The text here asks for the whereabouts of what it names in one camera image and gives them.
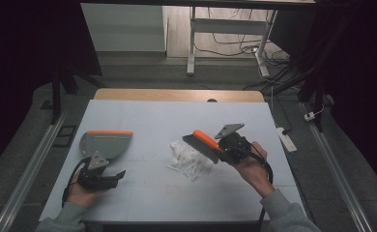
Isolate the orange brush with grey bristles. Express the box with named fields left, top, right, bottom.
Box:
left=182, top=129, right=224, bottom=164

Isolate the small white plug with cable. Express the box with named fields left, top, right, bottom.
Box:
left=304, top=104, right=326, bottom=122

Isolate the wooden table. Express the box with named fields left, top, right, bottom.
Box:
left=93, top=88, right=266, bottom=103

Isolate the person's right hand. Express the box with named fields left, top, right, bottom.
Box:
left=233, top=140, right=276, bottom=198

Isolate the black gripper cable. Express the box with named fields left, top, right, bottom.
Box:
left=226, top=144, right=275, bottom=232
left=61, top=157, right=92, bottom=208

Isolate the black curtain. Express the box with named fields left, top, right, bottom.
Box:
left=0, top=0, right=102, bottom=178
left=270, top=0, right=377, bottom=196

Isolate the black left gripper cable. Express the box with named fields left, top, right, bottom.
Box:
left=61, top=157, right=92, bottom=208

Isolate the white power strip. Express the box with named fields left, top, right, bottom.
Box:
left=275, top=127, right=298, bottom=153

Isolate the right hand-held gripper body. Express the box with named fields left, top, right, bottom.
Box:
left=215, top=123, right=252, bottom=164

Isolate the white metal desk frame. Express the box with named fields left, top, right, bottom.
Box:
left=186, top=6, right=278, bottom=77

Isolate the white cabinet panel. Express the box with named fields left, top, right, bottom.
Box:
left=80, top=3, right=169, bottom=52

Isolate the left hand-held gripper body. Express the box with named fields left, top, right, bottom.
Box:
left=77, top=152, right=120, bottom=191

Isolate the aluminium floor rail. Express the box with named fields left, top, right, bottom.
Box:
left=306, top=122, right=374, bottom=232
left=0, top=109, right=70, bottom=232

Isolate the black metal stand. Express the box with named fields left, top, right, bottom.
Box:
left=49, top=62, right=107, bottom=126
left=262, top=15, right=355, bottom=133

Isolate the person's left hand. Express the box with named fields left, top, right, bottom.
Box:
left=66, top=170, right=107, bottom=209

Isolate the grey dustpan with orange edge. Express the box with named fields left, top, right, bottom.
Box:
left=79, top=130, right=134, bottom=161

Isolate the bundle of black floor cables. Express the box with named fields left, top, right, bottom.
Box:
left=194, top=8, right=296, bottom=92

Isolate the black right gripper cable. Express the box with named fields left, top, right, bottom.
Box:
left=226, top=144, right=275, bottom=232

